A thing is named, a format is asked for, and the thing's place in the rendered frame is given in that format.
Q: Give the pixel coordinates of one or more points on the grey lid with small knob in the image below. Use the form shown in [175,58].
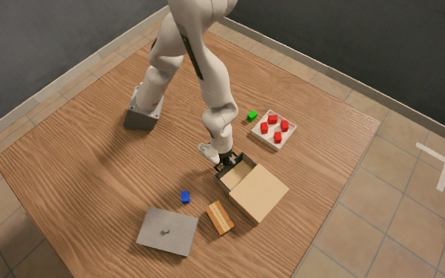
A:
[169,231]

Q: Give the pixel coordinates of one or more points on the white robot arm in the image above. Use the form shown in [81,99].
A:
[191,18]

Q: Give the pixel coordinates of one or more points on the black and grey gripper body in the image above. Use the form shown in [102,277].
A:
[226,154]

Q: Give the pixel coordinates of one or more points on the light wooden cabinet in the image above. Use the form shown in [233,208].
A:
[251,188]

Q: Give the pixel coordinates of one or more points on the small green block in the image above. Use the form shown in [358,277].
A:
[251,116]

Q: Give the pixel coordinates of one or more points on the red block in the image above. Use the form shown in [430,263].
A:
[277,137]
[284,126]
[264,128]
[272,119]

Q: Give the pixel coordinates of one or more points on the blue block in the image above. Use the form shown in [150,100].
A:
[185,199]

